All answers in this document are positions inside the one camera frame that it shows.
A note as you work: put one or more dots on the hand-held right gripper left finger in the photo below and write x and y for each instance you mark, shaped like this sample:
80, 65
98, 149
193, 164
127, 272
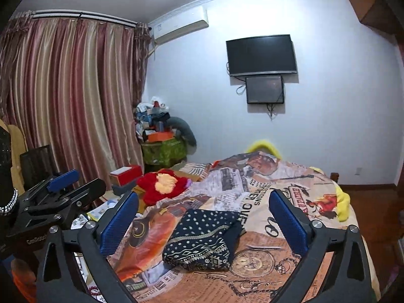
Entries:
120, 221

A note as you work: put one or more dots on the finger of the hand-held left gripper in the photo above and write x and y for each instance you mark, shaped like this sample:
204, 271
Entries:
63, 180
88, 191

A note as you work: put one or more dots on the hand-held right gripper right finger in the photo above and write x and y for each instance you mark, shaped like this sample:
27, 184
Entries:
288, 224

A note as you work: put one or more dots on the navy patterned zip hoodie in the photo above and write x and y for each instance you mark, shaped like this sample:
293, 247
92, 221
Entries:
195, 236

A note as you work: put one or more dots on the person's left forearm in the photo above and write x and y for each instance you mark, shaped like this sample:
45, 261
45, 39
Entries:
4, 164

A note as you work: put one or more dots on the pile of papers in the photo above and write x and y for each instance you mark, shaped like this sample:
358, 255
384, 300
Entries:
101, 210

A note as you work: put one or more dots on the black mesh chair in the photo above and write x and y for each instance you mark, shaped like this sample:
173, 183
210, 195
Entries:
36, 164

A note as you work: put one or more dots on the red and white box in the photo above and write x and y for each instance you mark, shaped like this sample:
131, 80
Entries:
126, 175

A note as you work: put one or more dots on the red plush toy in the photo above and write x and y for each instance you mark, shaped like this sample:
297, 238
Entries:
150, 186

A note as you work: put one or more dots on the orange cloth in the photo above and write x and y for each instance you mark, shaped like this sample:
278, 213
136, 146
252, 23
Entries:
23, 281

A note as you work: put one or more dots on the light wooden board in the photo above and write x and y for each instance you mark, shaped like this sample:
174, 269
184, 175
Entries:
17, 145

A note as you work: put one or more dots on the yellow fleece blanket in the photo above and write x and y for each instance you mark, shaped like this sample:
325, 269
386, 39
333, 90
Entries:
342, 202

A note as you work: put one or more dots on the printed blanket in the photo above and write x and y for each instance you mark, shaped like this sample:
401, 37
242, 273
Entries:
252, 274

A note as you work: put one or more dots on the striped pink brown curtain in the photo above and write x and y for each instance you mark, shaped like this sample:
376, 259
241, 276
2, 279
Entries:
79, 101

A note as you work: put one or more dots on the orange box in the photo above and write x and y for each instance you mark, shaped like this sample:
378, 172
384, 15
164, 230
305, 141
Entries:
161, 136

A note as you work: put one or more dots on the pile of household clutter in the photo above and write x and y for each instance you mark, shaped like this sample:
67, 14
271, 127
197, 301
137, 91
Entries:
150, 116

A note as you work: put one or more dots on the small black monitor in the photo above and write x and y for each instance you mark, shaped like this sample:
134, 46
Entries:
265, 90

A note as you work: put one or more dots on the large black television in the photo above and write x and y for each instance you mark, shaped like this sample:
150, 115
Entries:
262, 55

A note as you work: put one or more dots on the white air conditioner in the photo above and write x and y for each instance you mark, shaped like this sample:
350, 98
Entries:
178, 25

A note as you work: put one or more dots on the brown wooden wardrobe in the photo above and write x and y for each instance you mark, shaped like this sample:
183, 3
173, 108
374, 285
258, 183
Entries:
375, 6

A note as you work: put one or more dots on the wooden bed post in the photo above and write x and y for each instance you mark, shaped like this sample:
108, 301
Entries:
334, 177

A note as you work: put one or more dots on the curtain rail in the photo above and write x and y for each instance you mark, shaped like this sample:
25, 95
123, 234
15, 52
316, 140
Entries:
79, 15

